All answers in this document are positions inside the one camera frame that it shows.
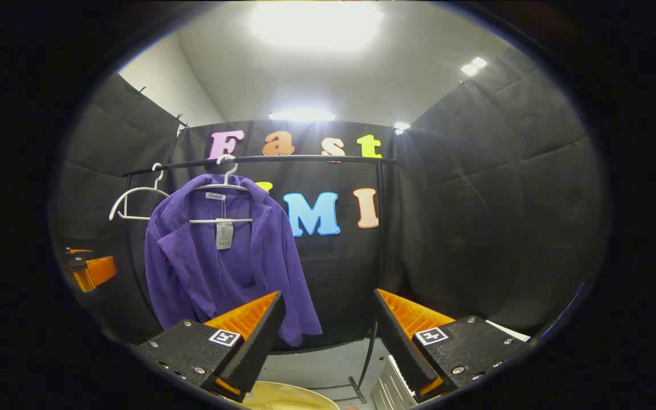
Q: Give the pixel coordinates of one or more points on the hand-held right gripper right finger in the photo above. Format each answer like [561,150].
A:
[402,347]

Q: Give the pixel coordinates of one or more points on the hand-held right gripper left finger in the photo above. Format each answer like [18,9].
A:
[259,341]

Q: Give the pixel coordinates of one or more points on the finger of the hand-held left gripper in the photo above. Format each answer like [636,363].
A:
[78,259]
[97,272]

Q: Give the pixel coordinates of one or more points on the cream laundry hamper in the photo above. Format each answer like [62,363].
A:
[282,397]

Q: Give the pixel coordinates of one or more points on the purple knit cardigan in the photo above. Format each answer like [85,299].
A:
[191,267]

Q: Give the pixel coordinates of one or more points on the white clothes hanger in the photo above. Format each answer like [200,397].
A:
[134,191]
[237,220]

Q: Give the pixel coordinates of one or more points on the black metal clothes rack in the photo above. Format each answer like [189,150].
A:
[305,159]

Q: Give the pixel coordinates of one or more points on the black backdrop cloth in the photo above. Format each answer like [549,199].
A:
[476,199]

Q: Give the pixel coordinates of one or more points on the ceiling light panel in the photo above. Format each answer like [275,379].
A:
[316,23]
[473,65]
[302,115]

